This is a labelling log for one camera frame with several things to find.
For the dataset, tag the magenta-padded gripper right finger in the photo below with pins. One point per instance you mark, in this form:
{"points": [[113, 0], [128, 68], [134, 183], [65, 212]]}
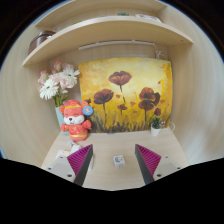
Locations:
{"points": [[166, 166]]}

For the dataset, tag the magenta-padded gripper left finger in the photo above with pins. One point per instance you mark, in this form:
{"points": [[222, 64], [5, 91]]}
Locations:
{"points": [[61, 168]]}

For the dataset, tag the small white charger block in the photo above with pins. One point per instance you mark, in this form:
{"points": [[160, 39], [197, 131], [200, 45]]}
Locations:
{"points": [[119, 161]]}

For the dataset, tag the small plant in white pot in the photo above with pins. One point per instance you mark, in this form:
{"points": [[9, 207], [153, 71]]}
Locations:
{"points": [[155, 130]]}

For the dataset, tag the red plush mouse toy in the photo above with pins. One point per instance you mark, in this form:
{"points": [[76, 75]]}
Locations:
{"points": [[76, 125]]}

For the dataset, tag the light blue vase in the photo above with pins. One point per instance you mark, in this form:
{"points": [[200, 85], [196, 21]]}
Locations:
{"points": [[60, 118]]}

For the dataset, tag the yellow poppy flower painting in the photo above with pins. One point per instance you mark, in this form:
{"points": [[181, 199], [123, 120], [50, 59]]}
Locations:
{"points": [[133, 86]]}

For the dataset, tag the pink and white flower bouquet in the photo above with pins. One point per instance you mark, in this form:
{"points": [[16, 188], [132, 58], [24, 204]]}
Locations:
{"points": [[58, 81]]}

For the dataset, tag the white light bar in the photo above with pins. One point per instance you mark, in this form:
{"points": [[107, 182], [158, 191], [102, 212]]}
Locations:
{"points": [[116, 44]]}

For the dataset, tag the wooden shelf unit with items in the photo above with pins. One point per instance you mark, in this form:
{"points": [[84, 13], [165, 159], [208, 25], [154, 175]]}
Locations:
{"points": [[110, 30]]}

